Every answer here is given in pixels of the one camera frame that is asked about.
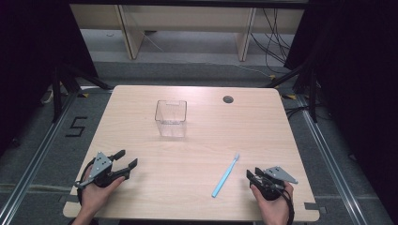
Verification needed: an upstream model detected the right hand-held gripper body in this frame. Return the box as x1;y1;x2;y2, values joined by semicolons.
252;166;299;201

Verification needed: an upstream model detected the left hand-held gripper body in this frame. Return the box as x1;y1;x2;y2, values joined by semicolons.
74;151;130;189

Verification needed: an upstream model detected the light blue toothbrush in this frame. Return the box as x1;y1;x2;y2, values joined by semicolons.
211;153;240;199

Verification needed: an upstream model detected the clear ribbed plastic container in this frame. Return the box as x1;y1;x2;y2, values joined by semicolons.
154;99;188;139

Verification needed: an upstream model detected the person's left hand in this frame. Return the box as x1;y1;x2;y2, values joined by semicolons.
80;166;126;217

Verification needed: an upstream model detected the person's right hand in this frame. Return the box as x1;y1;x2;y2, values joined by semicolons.
251;182;295;221

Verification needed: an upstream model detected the black metal stand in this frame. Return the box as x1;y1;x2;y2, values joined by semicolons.
265;60;322;124
51;64;115;124

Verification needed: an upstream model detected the dark curtain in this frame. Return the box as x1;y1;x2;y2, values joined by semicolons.
283;0;398;217
0;0;100;158

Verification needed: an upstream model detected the beige wooden desk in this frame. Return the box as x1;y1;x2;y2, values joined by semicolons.
69;3;306;62

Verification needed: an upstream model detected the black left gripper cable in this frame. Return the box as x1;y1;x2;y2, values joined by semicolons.
76;157;97;205

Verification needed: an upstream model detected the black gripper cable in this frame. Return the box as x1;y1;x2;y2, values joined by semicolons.
271;184;296;225
76;157;97;205

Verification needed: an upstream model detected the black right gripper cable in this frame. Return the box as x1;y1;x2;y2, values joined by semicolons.
271;184;296;225

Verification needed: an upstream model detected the metal floor rail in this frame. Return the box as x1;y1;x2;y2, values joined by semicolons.
0;90;80;225
295;93;370;225

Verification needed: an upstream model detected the black floor cable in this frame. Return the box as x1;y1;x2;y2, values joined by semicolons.
283;105;325;121

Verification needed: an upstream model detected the thin white floor cable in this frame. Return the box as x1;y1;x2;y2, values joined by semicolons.
205;61;274;79

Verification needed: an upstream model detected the bundle of black cables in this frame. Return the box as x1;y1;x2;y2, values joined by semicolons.
249;8;297;75

